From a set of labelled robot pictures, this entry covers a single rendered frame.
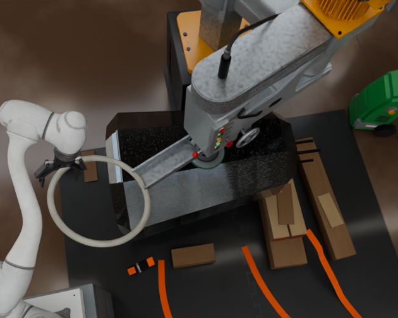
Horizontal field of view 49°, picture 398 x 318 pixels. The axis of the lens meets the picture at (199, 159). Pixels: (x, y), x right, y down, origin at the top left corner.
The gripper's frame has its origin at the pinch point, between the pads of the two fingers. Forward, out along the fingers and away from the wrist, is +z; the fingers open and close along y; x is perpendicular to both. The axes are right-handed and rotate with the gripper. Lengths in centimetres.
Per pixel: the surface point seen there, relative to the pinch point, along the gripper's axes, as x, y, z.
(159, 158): 15, 59, 21
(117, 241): -23.2, 23.3, 24.6
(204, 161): 13, 90, 30
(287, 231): -30, 160, 76
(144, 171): 10, 50, 25
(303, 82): 20, 130, -26
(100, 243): -21.8, 15.7, 24.6
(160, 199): 7, 68, 58
